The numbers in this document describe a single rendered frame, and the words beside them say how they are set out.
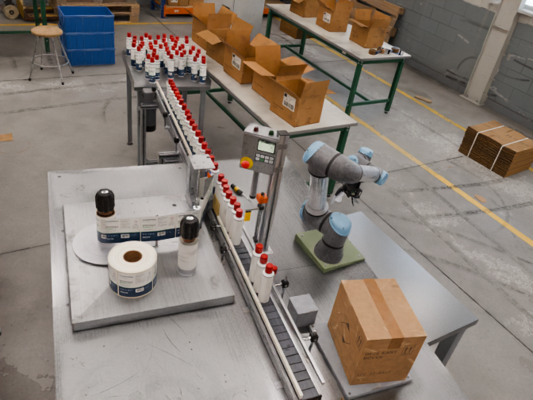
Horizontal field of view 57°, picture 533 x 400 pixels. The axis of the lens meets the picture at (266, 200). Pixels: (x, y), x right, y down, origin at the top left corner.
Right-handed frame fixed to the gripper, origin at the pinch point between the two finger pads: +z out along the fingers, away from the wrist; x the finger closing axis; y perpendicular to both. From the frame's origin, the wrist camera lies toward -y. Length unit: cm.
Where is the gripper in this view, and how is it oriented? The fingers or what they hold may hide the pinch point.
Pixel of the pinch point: (341, 205)
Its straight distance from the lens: 272.5
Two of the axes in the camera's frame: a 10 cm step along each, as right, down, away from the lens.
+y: 3.7, 5.2, -7.7
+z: -2.8, 8.5, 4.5
